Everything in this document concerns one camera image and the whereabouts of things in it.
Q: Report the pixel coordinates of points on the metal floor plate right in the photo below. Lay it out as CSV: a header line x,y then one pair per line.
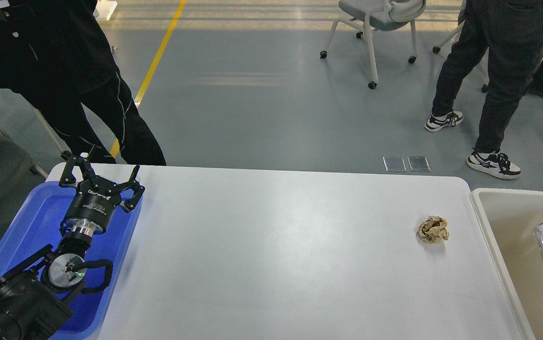
x,y
419,164

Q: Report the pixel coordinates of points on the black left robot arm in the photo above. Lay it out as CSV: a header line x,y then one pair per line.
x,y
61,256

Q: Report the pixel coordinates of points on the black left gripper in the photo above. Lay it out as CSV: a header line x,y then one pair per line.
x,y
90,205

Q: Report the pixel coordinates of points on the crumpled brown paper ball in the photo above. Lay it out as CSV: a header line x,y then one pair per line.
x,y
433,230

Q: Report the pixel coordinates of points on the beige plastic bin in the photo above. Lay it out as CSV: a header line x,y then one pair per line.
x,y
508,218

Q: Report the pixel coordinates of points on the person in black left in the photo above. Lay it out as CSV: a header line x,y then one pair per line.
x,y
55,55

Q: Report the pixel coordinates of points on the metal floor plate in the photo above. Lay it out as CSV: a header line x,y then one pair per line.
x,y
394,164
419,164

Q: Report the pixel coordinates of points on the metal floor plate left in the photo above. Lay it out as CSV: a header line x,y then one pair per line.
x,y
394,164

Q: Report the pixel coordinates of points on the grey white office chair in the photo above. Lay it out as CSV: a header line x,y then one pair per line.
x,y
368,16

